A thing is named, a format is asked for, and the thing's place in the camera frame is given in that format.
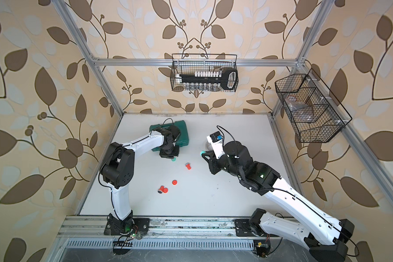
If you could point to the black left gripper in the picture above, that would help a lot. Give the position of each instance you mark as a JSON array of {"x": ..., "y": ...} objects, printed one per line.
[{"x": 175, "y": 154}]

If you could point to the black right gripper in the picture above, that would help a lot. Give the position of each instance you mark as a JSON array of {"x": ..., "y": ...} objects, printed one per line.
[{"x": 213, "y": 161}]

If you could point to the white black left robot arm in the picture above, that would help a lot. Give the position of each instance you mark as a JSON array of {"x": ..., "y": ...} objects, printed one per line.
[{"x": 118, "y": 168}]

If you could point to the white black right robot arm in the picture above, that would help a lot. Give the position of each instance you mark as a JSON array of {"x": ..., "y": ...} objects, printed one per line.
[{"x": 324, "y": 236}]

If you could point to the clear packing tape roll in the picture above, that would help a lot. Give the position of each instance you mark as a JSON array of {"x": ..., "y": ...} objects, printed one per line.
[{"x": 208, "y": 146}]

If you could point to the green plastic tool case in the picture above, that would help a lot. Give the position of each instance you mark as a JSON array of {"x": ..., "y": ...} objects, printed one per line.
[{"x": 183, "y": 139}]

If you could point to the black white tool in basket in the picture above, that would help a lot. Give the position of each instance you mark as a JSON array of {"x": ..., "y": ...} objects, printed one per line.
[{"x": 224, "y": 80}]

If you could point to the plastic bag in basket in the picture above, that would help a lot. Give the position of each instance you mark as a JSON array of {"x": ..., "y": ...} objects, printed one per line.
[{"x": 300, "y": 111}]

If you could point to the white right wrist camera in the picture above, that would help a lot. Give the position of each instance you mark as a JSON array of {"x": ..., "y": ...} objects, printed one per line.
[{"x": 216, "y": 140}]

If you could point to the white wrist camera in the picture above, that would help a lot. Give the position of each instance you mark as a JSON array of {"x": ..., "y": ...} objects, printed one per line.
[
  {"x": 171, "y": 133},
  {"x": 216, "y": 140}
]

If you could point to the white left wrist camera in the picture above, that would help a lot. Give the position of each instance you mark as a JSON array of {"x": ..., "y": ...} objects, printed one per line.
[{"x": 171, "y": 133}]

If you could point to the black wire basket back wall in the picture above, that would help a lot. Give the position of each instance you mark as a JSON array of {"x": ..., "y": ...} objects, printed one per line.
[{"x": 185, "y": 63}]

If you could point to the black wire basket wall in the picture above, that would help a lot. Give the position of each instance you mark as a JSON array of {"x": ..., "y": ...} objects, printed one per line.
[
  {"x": 185, "y": 63},
  {"x": 330, "y": 116}
]

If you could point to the black wire basket right wall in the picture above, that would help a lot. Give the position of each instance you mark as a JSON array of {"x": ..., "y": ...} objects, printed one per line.
[{"x": 330, "y": 116}]

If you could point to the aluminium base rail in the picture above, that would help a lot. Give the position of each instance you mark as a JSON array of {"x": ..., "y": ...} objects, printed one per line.
[{"x": 159, "y": 233}]

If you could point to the aluminium cage frame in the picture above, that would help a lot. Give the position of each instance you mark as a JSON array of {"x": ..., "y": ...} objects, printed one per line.
[{"x": 363, "y": 151}]

